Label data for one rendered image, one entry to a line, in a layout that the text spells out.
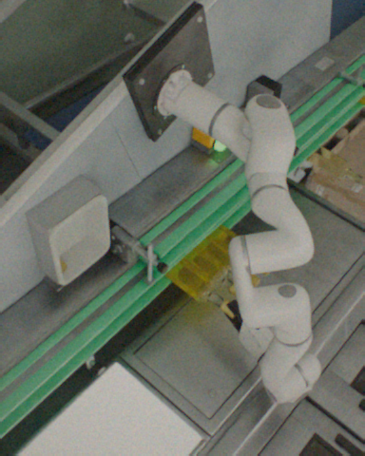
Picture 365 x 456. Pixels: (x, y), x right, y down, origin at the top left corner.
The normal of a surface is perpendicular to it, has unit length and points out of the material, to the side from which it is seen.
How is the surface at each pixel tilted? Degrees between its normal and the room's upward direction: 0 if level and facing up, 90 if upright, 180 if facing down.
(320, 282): 90
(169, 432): 90
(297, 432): 90
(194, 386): 90
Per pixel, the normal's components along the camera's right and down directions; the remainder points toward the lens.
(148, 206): 0.05, -0.65
